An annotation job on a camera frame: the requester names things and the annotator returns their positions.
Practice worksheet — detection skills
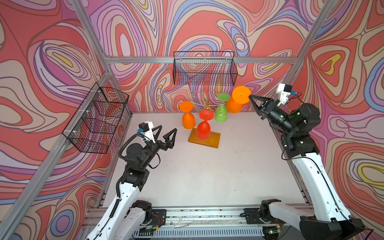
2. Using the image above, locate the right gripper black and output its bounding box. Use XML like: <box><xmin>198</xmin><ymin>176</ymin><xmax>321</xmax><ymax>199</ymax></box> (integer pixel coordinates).
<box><xmin>248</xmin><ymin>94</ymin><xmax>296</xmax><ymax>134</ymax></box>

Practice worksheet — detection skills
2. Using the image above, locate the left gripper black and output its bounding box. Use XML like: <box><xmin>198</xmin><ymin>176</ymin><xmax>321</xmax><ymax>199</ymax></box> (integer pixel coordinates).
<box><xmin>139</xmin><ymin>125</ymin><xmax>175</xmax><ymax>172</ymax></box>

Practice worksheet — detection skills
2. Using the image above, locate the orange wine glass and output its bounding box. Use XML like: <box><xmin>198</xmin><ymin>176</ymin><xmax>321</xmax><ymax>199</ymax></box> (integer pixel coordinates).
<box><xmin>180</xmin><ymin>102</ymin><xmax>196</xmax><ymax>130</ymax></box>
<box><xmin>226</xmin><ymin>86</ymin><xmax>252</xmax><ymax>114</ymax></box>

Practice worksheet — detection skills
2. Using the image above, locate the green wine glass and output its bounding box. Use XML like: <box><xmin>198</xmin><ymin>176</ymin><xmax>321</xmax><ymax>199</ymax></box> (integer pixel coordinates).
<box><xmin>215</xmin><ymin>93</ymin><xmax>231</xmax><ymax>123</ymax></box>

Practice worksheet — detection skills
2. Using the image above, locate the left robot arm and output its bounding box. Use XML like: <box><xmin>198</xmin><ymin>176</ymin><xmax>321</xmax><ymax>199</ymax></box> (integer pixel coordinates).
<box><xmin>86</xmin><ymin>121</ymin><xmax>178</xmax><ymax>240</ymax></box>

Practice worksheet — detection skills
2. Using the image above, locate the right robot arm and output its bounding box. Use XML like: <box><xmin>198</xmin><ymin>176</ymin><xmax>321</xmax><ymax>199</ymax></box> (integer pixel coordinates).
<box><xmin>249</xmin><ymin>95</ymin><xmax>366</xmax><ymax>240</ymax></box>

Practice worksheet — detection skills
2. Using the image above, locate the red wine glass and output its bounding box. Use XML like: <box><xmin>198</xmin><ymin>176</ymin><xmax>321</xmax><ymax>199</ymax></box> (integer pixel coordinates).
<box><xmin>197</xmin><ymin>110</ymin><xmax>214</xmax><ymax>140</ymax></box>

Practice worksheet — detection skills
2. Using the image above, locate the wooden rack base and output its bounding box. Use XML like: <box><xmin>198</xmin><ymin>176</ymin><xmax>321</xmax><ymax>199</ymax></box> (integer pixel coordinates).
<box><xmin>188</xmin><ymin>128</ymin><xmax>221</xmax><ymax>149</ymax></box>

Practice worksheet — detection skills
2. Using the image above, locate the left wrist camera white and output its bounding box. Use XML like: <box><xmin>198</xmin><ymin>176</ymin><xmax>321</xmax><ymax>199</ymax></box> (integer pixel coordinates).
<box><xmin>137</xmin><ymin>121</ymin><xmax>156</xmax><ymax>143</ymax></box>

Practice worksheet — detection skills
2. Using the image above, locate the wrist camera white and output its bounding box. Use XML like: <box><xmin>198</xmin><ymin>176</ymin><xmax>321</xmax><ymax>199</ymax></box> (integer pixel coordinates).
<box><xmin>276</xmin><ymin>83</ymin><xmax>293</xmax><ymax>106</ymax></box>
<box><xmin>137</xmin><ymin>121</ymin><xmax>156</xmax><ymax>143</ymax></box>

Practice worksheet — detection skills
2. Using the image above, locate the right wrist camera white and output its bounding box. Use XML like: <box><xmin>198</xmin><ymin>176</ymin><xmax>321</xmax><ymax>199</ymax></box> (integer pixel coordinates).
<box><xmin>276</xmin><ymin>83</ymin><xmax>293</xmax><ymax>106</ymax></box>

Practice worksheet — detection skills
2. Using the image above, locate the gold wire glass rack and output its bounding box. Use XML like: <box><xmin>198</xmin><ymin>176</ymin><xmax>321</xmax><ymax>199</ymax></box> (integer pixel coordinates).
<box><xmin>191</xmin><ymin>89</ymin><xmax>222</xmax><ymax>119</ymax></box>

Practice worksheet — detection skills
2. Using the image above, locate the black wire basket back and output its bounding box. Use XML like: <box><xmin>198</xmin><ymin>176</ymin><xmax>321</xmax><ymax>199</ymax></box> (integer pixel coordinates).
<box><xmin>173</xmin><ymin>50</ymin><xmax>238</xmax><ymax>86</ymax></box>

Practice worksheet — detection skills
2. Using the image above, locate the black wire basket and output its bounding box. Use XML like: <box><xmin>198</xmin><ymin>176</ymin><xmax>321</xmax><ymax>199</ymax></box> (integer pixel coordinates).
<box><xmin>62</xmin><ymin>83</ymin><xmax>130</xmax><ymax>154</ymax></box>
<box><xmin>173</xmin><ymin>50</ymin><xmax>238</xmax><ymax>86</ymax></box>

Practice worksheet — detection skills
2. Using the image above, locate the black wire basket left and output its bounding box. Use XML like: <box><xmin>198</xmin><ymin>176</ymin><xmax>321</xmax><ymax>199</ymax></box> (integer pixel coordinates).
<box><xmin>62</xmin><ymin>83</ymin><xmax>130</xmax><ymax>154</ymax></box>

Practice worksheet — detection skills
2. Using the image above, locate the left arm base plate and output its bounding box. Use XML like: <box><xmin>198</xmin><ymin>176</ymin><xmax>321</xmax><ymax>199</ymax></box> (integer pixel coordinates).
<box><xmin>139</xmin><ymin>209</ymin><xmax>167</xmax><ymax>229</ymax></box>

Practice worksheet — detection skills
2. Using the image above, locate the aluminium mounting rail front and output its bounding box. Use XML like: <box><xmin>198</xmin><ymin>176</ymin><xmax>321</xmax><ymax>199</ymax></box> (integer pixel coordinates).
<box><xmin>80</xmin><ymin>205</ymin><xmax>328</xmax><ymax>239</ymax></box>

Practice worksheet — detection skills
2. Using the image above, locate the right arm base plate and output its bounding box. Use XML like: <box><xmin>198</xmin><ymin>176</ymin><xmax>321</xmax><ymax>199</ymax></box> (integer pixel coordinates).
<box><xmin>240</xmin><ymin>208</ymin><xmax>285</xmax><ymax>226</ymax></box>

